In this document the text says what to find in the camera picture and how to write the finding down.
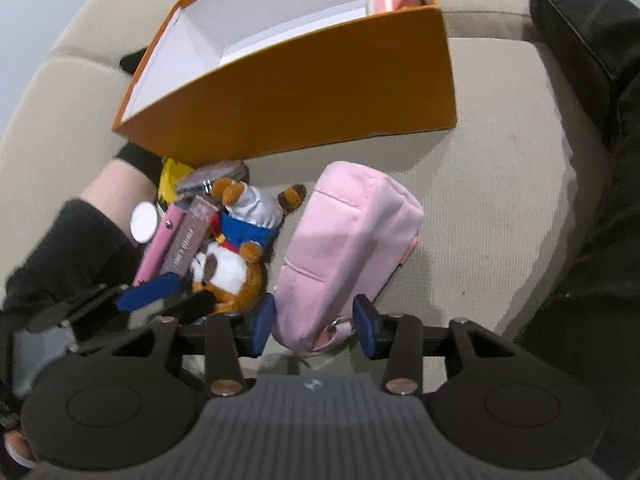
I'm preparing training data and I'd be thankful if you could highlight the person's leg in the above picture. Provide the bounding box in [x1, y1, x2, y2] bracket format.
[0, 46, 168, 317]
[515, 0, 640, 480]

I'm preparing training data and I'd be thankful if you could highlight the yellow tape measure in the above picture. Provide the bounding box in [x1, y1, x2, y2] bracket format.
[157, 156, 193, 211]

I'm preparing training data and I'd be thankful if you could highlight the pink fabric pouch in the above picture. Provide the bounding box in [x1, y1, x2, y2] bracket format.
[272, 161, 425, 358]

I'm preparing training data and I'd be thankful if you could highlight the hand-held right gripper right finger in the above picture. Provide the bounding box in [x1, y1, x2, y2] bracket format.
[352, 294, 507, 396]

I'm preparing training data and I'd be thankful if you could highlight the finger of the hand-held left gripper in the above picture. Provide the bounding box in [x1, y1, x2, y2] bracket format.
[27, 272, 179, 335]
[74, 291, 215, 357]

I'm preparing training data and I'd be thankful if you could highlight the beige sofa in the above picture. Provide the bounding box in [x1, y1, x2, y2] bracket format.
[0, 0, 640, 391]

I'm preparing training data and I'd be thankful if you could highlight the person's left hand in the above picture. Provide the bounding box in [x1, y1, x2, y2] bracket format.
[1, 431, 40, 470]

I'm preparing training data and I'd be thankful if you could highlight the white cream tube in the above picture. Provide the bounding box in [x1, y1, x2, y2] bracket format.
[129, 201, 160, 244]

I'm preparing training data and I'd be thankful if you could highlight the orange cardboard box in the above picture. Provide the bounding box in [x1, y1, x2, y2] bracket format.
[111, 0, 458, 168]

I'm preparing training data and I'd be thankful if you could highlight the brown raccoon plush toy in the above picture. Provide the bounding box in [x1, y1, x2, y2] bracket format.
[189, 178, 308, 317]

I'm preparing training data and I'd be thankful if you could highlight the pink case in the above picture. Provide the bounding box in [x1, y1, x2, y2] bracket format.
[132, 202, 187, 286]

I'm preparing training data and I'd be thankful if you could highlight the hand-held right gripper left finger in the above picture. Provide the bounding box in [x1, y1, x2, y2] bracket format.
[107, 294, 277, 396]

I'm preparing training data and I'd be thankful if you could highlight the silver round compact mirror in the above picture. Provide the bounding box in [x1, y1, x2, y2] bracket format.
[175, 160, 250, 200]

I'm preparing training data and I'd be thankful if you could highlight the person's right leg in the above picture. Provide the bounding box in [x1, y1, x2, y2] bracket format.
[515, 0, 640, 480]

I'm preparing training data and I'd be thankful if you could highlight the person's left leg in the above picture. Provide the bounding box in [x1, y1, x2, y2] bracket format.
[0, 46, 168, 317]

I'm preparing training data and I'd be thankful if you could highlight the mauve small carton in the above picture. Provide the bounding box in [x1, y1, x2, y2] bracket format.
[164, 195, 221, 277]

